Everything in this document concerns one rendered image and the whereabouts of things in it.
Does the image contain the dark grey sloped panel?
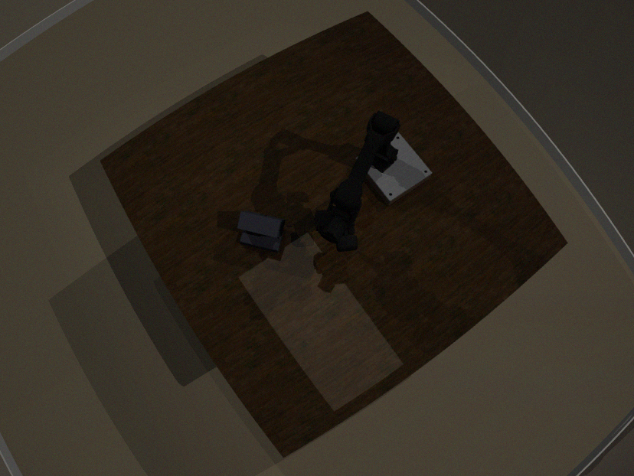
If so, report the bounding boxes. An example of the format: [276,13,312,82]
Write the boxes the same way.
[237,211,285,253]

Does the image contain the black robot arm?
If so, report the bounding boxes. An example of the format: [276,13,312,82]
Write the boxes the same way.
[315,111,400,244]

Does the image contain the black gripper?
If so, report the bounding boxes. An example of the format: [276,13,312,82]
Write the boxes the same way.
[336,218,358,252]

